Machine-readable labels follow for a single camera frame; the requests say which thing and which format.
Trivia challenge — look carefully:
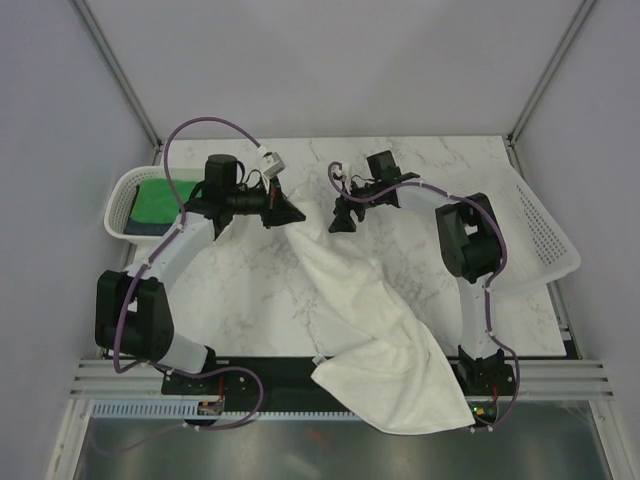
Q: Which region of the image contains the white perforated basket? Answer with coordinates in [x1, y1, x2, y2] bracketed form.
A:
[442, 165, 581, 295]
[103, 166, 206, 246]

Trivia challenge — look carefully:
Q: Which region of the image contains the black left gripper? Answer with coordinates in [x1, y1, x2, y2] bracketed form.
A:
[226, 176, 305, 231]

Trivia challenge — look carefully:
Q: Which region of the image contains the green towel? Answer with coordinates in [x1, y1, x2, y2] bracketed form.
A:
[129, 177, 196, 227]

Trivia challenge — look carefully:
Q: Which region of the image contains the aluminium frame post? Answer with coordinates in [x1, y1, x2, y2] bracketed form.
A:
[504, 0, 599, 149]
[69, 0, 163, 151]

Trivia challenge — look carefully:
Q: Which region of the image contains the right aluminium frame post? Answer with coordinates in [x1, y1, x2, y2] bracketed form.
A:
[504, 0, 599, 149]

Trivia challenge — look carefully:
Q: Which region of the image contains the white fluffy towel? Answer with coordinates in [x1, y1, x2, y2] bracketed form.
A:
[284, 182, 474, 435]

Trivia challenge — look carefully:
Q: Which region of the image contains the dark blue towel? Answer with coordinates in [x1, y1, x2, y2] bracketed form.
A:
[123, 217, 173, 237]

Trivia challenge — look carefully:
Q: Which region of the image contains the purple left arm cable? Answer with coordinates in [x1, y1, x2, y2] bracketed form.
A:
[112, 115, 271, 431]

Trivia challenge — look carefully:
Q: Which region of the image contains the left aluminium frame post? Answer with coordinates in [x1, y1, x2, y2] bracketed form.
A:
[69, 0, 163, 151]

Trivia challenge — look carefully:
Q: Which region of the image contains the white perforated basket left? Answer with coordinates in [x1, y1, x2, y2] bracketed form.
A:
[103, 166, 206, 246]

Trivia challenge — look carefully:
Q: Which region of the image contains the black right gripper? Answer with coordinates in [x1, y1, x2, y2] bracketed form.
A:
[329, 179, 382, 234]

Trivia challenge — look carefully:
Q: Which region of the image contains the aluminium front rail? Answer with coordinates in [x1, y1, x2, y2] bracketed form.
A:
[71, 358, 614, 401]

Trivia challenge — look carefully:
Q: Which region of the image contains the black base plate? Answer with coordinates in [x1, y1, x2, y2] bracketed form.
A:
[161, 357, 516, 414]

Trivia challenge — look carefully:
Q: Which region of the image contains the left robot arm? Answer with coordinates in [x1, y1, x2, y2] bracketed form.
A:
[95, 149, 306, 394]

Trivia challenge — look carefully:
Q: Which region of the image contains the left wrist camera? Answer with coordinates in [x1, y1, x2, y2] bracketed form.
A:
[257, 146, 286, 180]

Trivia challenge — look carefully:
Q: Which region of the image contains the white slotted cable duct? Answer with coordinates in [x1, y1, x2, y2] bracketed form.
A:
[90, 399, 359, 421]

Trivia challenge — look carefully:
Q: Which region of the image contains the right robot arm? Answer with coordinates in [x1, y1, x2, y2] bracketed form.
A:
[328, 151, 520, 397]

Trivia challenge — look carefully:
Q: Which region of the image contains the white perforated basket right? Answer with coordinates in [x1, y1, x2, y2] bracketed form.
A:
[442, 165, 581, 295]

